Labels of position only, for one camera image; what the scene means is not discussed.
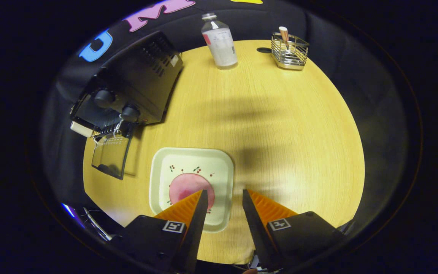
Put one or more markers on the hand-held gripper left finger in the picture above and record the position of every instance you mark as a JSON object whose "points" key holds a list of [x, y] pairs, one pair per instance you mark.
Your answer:
{"points": [[192, 239]]}

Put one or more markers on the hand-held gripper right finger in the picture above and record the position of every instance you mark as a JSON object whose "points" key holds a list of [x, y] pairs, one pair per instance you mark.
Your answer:
{"points": [[257, 232]]}

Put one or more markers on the pink round ham slice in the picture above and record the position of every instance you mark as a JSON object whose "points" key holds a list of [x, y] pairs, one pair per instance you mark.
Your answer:
{"points": [[188, 186]]}

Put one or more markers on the cream square plate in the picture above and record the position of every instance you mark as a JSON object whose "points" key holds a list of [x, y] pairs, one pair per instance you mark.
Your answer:
{"points": [[165, 163]]}

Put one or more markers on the black toaster oven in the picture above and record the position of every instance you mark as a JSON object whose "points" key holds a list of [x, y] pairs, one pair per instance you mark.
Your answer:
{"points": [[139, 83]]}

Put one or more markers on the black round table grommet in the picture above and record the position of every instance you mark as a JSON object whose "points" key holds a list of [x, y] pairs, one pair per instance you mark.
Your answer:
{"points": [[264, 50]]}

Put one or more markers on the clear bottle with red label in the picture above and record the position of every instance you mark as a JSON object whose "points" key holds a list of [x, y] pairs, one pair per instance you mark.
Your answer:
{"points": [[221, 45]]}

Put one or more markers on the orange and white tube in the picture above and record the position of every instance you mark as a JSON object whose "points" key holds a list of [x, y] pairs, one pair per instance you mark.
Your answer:
{"points": [[283, 33]]}

